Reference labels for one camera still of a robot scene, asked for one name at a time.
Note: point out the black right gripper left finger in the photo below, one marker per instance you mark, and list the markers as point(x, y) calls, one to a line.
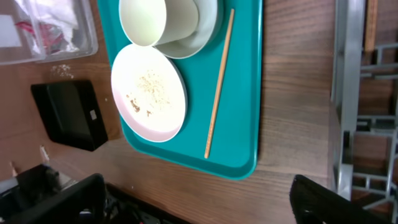
point(81, 203)

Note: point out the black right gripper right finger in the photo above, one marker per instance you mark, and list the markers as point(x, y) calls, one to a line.
point(313, 203)

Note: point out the wooden chopstick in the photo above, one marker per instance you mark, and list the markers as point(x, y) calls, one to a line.
point(224, 59)

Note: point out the red snack wrapper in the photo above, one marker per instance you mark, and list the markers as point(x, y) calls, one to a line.
point(51, 35)

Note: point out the grey dishwasher rack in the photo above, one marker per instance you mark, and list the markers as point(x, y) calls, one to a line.
point(363, 111)

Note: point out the clear plastic waste bin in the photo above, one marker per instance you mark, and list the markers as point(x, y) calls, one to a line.
point(18, 46)

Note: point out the black rectangular tray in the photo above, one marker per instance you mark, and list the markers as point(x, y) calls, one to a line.
point(70, 113)

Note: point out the teal serving tray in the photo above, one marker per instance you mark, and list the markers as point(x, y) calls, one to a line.
point(234, 146)

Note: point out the large white dirty plate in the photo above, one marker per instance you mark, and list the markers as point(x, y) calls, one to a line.
point(149, 93)

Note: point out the scattered rice crumbs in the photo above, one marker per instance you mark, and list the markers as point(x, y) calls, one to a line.
point(63, 71)

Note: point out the white crumpled paper towel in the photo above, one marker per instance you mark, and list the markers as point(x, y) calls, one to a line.
point(60, 13)

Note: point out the white plastic cup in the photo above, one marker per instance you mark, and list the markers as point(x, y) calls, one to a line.
point(153, 22)

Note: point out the grey-green small bowl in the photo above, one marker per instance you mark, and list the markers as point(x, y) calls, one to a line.
point(210, 19)

